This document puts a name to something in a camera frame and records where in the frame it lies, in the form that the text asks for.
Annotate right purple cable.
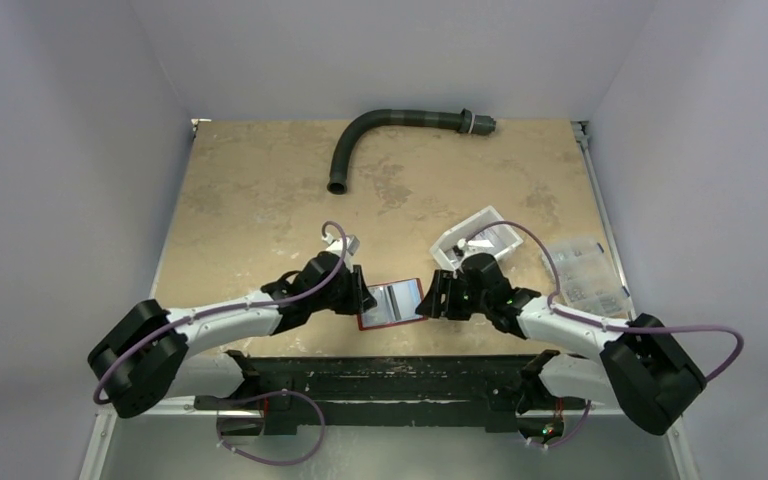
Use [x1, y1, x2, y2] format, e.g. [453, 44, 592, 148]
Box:
[466, 220, 746, 386]

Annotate aluminium frame rail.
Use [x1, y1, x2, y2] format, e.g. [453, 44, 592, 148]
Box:
[570, 120, 628, 288]

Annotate black front table rail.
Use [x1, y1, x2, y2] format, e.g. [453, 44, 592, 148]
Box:
[194, 352, 558, 435]

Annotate white plastic card box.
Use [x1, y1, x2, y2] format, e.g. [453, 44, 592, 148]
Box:
[429, 206, 524, 271]

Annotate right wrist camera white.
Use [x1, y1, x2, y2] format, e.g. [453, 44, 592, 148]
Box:
[447, 239, 485, 268]

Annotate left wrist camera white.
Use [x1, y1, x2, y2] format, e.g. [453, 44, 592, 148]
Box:
[322, 233, 360, 263]

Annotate purple cable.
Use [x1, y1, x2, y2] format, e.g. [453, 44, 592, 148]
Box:
[466, 220, 746, 386]
[92, 221, 349, 407]

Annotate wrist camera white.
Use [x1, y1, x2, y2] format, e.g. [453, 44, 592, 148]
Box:
[322, 233, 360, 263]
[447, 239, 485, 268]

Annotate black curved hose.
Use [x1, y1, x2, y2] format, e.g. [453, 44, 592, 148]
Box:
[326, 108, 498, 196]

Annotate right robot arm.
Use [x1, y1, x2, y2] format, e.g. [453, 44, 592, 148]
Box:
[416, 254, 708, 435]

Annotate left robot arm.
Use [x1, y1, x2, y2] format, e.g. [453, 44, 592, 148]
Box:
[87, 252, 377, 418]

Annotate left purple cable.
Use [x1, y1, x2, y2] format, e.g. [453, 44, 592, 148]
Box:
[92, 221, 349, 407]

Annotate purple cable loop below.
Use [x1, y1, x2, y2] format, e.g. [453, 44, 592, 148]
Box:
[215, 390, 327, 466]

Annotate red card holder wallet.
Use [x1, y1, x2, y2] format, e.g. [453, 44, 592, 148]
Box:
[357, 278, 427, 331]

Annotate clear plastic screw box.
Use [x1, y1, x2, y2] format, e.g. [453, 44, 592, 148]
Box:
[547, 236, 631, 318]

